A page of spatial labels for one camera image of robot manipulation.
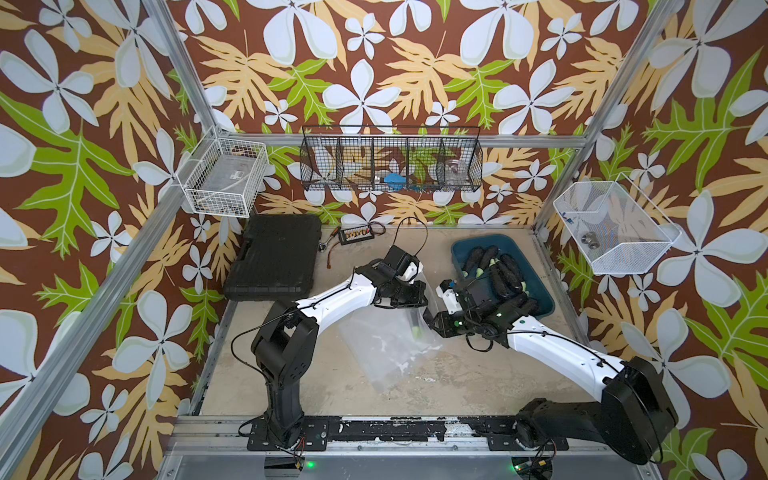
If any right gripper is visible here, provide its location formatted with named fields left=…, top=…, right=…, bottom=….
left=424, top=309, right=479, bottom=336

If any purple eggplant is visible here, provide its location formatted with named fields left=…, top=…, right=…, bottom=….
left=409, top=314, right=422, bottom=339

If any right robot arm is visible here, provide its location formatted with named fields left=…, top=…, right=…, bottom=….
left=425, top=280, right=678, bottom=465

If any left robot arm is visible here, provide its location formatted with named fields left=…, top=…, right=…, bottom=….
left=251, top=245, right=428, bottom=449

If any pile of eggplants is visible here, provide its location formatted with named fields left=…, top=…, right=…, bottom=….
left=461, top=245, right=529, bottom=300

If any teal plastic bin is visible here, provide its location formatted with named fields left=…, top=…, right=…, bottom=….
left=450, top=234, right=555, bottom=320

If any small black electronics board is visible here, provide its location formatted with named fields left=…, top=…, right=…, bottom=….
left=338, top=225, right=376, bottom=245

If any stack of clear bags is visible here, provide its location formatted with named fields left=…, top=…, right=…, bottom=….
left=338, top=305, right=457, bottom=394

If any black tool case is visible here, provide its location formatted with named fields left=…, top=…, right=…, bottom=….
left=223, top=214, right=321, bottom=302

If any white mesh basket right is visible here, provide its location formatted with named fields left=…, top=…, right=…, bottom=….
left=554, top=174, right=682, bottom=276

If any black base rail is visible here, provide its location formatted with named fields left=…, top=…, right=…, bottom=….
left=239, top=415, right=568, bottom=453

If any black wire basket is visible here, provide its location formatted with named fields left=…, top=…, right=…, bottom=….
left=299, top=125, right=484, bottom=193

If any white wire basket left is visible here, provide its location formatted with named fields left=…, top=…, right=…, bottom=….
left=177, top=131, right=269, bottom=218

